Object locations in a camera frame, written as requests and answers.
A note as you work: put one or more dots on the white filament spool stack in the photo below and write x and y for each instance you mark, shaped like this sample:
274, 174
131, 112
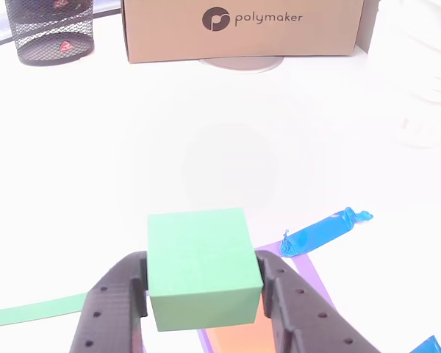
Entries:
419, 73

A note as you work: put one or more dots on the black mesh pen holder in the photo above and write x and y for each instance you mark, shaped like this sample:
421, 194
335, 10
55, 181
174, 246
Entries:
51, 33

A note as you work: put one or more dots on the green square frame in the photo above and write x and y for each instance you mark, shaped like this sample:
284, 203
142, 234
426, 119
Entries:
33, 310

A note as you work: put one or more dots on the orange cube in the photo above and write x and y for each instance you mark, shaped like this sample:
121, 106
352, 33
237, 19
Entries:
242, 338

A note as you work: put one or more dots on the polymaker cardboard box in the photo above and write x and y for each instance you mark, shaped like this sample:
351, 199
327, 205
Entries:
242, 36

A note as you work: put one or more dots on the green cube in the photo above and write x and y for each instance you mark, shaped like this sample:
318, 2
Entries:
202, 257

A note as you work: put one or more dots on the purple square frame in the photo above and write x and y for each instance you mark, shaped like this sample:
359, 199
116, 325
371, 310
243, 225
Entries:
312, 276

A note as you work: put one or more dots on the twisted blue tape strip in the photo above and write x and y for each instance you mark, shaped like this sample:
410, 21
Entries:
319, 233

